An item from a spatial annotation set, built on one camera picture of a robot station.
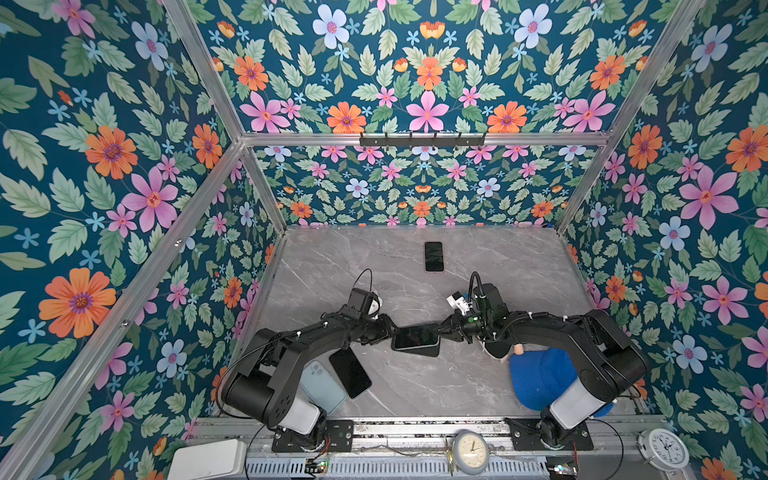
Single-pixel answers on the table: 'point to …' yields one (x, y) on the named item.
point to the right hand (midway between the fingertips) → (433, 331)
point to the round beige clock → (471, 453)
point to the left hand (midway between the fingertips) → (400, 326)
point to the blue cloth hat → (538, 376)
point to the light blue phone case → (322, 386)
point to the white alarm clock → (663, 449)
